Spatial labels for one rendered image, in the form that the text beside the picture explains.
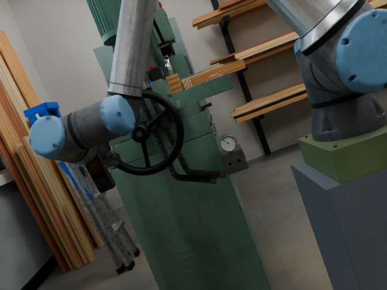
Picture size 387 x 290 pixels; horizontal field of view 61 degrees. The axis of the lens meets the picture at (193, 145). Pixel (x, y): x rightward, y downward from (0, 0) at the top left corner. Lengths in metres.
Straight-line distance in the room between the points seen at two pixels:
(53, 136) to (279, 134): 3.25
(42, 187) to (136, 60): 1.90
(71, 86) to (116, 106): 3.23
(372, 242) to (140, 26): 0.75
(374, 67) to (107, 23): 1.02
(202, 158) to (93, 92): 2.72
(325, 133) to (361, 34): 0.30
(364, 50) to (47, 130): 0.65
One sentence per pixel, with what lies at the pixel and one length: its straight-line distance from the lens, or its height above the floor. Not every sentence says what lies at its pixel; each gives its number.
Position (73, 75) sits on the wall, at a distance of 3.94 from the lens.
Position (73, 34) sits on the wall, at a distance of 3.99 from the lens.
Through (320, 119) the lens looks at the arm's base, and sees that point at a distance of 0.91.
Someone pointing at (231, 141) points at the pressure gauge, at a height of 0.66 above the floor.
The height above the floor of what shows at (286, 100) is 0.54.
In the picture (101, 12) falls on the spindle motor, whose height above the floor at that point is 1.30.
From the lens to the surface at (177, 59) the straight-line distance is 1.58.
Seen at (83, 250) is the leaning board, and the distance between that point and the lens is 2.72.
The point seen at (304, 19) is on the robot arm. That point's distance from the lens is 0.72.
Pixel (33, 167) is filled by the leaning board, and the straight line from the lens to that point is 2.63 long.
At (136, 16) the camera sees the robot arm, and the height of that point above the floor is 1.08.
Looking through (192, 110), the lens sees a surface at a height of 0.81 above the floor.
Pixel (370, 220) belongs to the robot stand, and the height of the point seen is 0.45.
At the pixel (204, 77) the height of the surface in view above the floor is 0.92.
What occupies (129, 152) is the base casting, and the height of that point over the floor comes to 0.75.
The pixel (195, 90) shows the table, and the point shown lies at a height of 0.88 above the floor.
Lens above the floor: 0.85
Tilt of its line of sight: 7 degrees down
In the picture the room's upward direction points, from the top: 21 degrees counter-clockwise
